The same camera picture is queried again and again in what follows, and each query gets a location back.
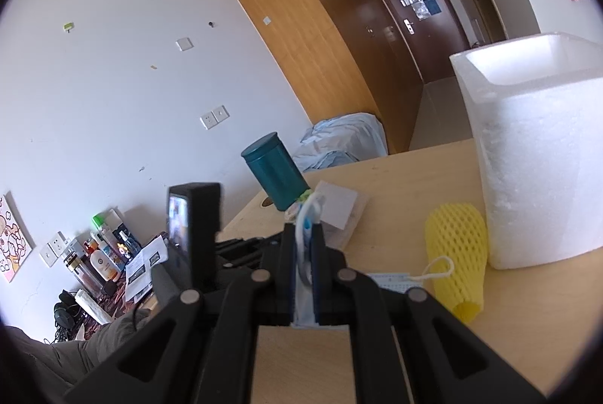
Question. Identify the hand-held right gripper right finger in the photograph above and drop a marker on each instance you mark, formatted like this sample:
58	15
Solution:
320	286

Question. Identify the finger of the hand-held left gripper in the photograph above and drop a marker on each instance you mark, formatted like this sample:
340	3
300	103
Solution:
235	265
245	245

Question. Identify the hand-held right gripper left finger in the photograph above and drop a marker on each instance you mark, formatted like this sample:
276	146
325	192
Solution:
282	286

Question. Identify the blue face mask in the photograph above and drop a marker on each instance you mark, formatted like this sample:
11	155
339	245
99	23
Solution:
304	244
391	280

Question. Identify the clear plastic packet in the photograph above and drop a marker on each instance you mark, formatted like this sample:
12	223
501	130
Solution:
339	206

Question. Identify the yellow foam fruit net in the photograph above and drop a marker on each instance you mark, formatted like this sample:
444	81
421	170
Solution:
459	244

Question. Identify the white foam box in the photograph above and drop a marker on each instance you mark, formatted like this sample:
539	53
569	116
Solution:
541	173

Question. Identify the printed paper sheets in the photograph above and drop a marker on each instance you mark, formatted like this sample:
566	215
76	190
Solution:
143	265

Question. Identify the teal metal canister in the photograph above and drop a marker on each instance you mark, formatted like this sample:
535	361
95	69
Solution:
273	173

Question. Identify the group of toiletry bottles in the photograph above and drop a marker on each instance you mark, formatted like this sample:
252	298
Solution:
101	262

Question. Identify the white paper roll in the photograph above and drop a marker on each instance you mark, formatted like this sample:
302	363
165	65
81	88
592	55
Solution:
94	306

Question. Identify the blue plastic covered bundle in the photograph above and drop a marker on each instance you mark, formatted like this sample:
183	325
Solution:
339	140

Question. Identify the person's olive trouser leg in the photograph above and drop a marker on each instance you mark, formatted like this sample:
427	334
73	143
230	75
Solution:
70	357

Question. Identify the wooden wardrobe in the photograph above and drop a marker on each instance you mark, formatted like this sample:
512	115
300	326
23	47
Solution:
292	32

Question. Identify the brown entrance door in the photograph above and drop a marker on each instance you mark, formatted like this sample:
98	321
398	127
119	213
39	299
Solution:
438	50

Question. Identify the papers on door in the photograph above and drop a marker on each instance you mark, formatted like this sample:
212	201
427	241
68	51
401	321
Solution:
419	1

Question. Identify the white double wall socket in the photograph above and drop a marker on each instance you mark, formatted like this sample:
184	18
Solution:
214	117

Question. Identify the cartoon wall poster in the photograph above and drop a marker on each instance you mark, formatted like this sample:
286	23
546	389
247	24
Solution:
14	239

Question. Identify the white wall switch plate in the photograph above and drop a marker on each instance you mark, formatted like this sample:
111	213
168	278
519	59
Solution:
184	44

